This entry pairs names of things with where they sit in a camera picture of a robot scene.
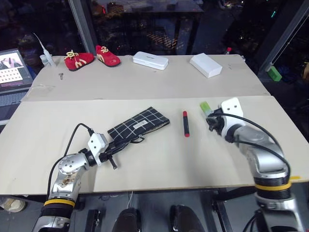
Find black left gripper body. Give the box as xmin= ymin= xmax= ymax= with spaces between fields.
xmin=99 ymin=142 xmax=119 ymax=170

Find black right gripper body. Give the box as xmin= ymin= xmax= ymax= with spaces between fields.
xmin=209 ymin=108 xmax=226 ymax=136

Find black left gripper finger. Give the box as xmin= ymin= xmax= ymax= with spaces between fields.
xmin=109 ymin=144 xmax=132 ymax=155
xmin=110 ymin=139 xmax=136 ymax=148

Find green highlighter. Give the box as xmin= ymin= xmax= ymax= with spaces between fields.
xmin=199 ymin=101 xmax=214 ymax=118

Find black white grid pouch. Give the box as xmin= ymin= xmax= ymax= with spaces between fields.
xmin=107 ymin=106 xmax=170 ymax=144

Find red black marker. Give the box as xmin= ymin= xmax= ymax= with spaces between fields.
xmin=182 ymin=110 xmax=190 ymax=138

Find white rectangular box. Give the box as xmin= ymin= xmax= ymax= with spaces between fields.
xmin=189 ymin=53 xmax=223 ymax=79

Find dark rounded shape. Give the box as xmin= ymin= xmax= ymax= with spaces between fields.
xmin=112 ymin=207 xmax=142 ymax=232
xmin=169 ymin=204 xmax=206 ymax=232

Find green box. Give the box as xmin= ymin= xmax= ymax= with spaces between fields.
xmin=265 ymin=62 xmax=283 ymax=82

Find flat white case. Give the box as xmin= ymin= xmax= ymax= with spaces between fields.
xmin=132 ymin=51 xmax=169 ymax=71

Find red shoe yellow laces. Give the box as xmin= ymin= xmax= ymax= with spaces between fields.
xmin=63 ymin=49 xmax=95 ymax=72
xmin=96 ymin=45 xmax=122 ymax=67

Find white round object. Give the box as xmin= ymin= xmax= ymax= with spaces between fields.
xmin=0 ymin=197 xmax=27 ymax=213

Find grey metal window pillar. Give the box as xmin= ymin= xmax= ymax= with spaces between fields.
xmin=68 ymin=0 xmax=98 ymax=57

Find open laptop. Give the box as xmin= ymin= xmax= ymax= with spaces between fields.
xmin=0 ymin=48 xmax=34 ymax=123

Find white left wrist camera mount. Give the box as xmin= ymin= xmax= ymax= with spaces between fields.
xmin=87 ymin=132 xmax=108 ymax=166

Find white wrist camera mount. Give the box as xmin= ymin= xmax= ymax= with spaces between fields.
xmin=220 ymin=97 xmax=244 ymax=144
xmin=87 ymin=132 xmax=108 ymax=166

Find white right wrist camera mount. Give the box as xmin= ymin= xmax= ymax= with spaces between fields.
xmin=220 ymin=97 xmax=244 ymax=144

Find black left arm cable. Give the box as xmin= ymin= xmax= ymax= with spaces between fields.
xmin=46 ymin=123 xmax=95 ymax=195

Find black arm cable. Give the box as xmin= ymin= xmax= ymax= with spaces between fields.
xmin=46 ymin=123 xmax=95 ymax=195
xmin=214 ymin=112 xmax=292 ymax=181

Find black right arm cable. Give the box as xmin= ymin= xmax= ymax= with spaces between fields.
xmin=214 ymin=112 xmax=292 ymax=181

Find thin white cable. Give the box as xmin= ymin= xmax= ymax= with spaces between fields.
xmin=127 ymin=190 xmax=135 ymax=209

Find black bracket under table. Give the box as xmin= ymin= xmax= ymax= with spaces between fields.
xmin=84 ymin=208 xmax=102 ymax=232

